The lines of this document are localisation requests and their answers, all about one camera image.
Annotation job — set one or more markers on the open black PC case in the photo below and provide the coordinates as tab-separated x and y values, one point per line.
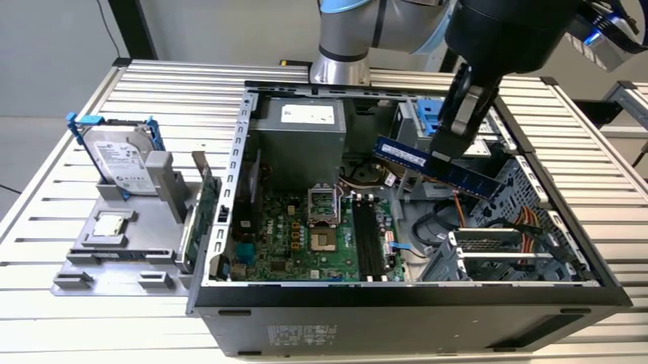
354	326

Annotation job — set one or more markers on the round black speaker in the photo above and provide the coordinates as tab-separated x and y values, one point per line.
365	175

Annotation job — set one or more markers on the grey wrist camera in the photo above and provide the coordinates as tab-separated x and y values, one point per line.
609	57

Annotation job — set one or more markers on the neighbouring aluminium table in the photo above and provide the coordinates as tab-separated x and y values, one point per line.
628	98

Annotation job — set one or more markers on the blue drive latch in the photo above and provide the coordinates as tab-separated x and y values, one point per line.
428	113

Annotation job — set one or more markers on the blue RAM stick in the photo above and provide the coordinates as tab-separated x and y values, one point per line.
397	149

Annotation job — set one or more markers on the black bar yellow tip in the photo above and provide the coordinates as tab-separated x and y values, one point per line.
298	63

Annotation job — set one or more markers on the black table bracket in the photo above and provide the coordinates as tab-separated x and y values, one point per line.
603	112

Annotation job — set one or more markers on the green motherboard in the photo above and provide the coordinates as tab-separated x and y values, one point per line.
283	265

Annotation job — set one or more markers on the blue board connector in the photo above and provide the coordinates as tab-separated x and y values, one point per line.
243	253

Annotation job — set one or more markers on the grey parts rack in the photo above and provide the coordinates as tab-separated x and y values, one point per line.
147	212

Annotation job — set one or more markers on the grey disk bay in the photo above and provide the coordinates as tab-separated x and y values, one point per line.
496	239

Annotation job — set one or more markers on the silver hard disk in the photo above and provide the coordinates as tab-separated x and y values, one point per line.
119	159

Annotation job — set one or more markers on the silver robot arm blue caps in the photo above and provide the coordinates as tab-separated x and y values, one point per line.
344	30

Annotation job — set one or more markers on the metal optical drive cage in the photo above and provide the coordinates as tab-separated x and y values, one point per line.
406	125

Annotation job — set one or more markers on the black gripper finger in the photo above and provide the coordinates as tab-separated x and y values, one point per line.
450	144

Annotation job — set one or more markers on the blue disk carrier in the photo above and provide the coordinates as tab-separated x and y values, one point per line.
88	120

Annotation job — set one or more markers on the grey power supply unit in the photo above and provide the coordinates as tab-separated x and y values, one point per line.
298	151

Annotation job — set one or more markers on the green graphics card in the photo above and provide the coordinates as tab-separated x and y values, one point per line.
209	201

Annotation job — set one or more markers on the CPU socket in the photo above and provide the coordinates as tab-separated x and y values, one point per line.
324	240

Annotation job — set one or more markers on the black frame post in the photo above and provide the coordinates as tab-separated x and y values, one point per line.
132	30

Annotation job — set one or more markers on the silver CPU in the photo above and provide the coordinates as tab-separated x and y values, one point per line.
108	225

